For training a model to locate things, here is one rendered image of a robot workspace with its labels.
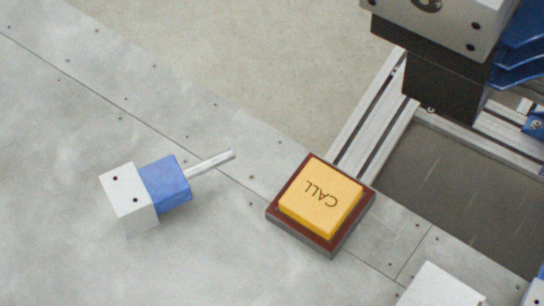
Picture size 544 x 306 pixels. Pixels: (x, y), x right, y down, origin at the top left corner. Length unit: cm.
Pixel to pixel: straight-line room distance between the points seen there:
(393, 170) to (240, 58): 49
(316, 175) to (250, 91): 103
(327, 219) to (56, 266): 27
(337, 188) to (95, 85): 29
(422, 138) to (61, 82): 78
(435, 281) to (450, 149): 84
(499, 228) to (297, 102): 52
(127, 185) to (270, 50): 111
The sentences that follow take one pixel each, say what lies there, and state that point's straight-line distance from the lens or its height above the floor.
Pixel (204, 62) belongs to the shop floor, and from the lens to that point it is 207.
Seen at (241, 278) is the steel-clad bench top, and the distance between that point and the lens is 101.
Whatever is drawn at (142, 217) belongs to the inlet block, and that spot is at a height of 83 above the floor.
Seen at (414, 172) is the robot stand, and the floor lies 21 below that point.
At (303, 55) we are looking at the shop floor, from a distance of 207.
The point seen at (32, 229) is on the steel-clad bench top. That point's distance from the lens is 107.
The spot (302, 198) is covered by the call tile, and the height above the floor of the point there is 84.
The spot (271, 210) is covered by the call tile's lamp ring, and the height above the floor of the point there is 82.
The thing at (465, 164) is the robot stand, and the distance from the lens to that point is 174.
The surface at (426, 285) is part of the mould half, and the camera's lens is 92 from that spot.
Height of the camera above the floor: 175
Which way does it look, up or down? 63 degrees down
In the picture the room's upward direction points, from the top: 4 degrees counter-clockwise
